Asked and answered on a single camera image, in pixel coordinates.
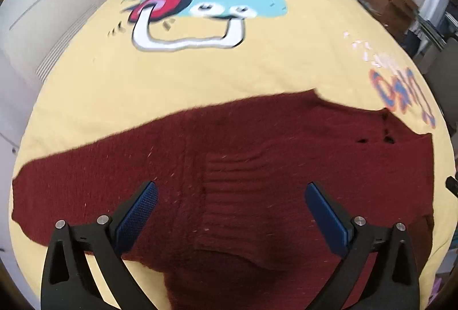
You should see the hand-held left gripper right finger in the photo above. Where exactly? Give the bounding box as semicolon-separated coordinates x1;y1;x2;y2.
304;182;420;310

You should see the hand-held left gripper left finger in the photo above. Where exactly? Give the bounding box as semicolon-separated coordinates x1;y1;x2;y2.
40;181;169;310

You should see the dark red knit sweater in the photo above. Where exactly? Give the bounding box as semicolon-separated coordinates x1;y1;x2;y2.
11;88;435;310

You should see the grey green chair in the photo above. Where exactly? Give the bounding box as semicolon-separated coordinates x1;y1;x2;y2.
425;41;458;139

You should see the yellow cartoon printed blanket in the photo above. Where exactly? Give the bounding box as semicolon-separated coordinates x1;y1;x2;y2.
9;0;457;310

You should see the white wall radiator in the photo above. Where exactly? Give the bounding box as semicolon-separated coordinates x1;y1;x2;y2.
35;5;98;82

